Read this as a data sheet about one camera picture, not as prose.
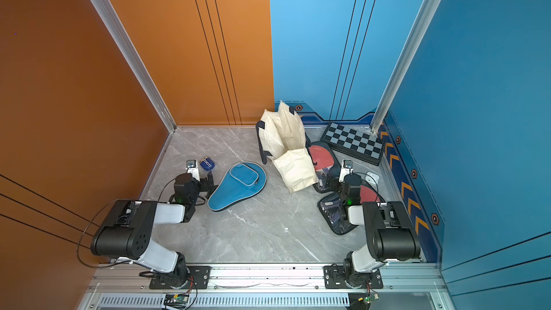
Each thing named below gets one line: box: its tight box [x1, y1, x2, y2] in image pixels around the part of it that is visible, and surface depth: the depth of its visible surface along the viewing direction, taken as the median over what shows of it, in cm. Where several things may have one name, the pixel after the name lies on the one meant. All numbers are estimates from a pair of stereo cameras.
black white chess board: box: [320, 121, 386, 166], surface depth 111 cm
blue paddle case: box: [207, 161, 267, 211], surface depth 94 cm
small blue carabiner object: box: [199, 155, 216, 171], surface depth 104 cm
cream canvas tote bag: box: [255, 101, 319, 194], surface depth 92 cm
